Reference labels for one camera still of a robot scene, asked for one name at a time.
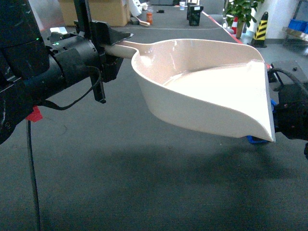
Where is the potted green plant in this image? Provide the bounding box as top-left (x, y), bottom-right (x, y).
top-left (225, 0), bottom-right (264, 39)

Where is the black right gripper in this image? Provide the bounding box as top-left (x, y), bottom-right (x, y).
top-left (268, 61), bottom-right (308, 141)

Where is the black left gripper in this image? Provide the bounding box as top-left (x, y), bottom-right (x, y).
top-left (48, 21), bottom-right (133, 103)

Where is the beige plastic dustpan scoop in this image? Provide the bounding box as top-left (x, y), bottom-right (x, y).
top-left (105, 38), bottom-right (276, 142)

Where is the red white traffic cone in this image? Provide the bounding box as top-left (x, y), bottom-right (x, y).
top-left (231, 17), bottom-right (238, 35)

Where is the cardboard box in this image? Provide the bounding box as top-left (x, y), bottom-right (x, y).
top-left (59, 0), bottom-right (130, 27)

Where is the black box on table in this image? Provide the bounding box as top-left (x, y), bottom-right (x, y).
top-left (187, 2), bottom-right (204, 26)

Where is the blue plastic block part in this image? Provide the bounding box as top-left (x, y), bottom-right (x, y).
top-left (246, 99), bottom-right (277, 144)

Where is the steel shelf rack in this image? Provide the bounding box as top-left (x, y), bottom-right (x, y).
top-left (282, 0), bottom-right (308, 46)

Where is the black cable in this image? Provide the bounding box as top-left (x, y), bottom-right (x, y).
top-left (26, 66), bottom-right (102, 231)

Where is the wooden handle brush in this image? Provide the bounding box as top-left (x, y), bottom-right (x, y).
top-left (130, 16), bottom-right (151, 27)

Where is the yellow black striped bollard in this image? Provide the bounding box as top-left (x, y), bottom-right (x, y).
top-left (250, 12), bottom-right (269, 48)

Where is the white cup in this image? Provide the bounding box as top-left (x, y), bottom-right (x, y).
top-left (179, 1), bottom-right (186, 11)

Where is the orange bottle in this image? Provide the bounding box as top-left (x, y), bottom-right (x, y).
top-left (146, 7), bottom-right (153, 25)

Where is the blue bin on shelf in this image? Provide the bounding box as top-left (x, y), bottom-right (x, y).
top-left (288, 19), bottom-right (308, 33)

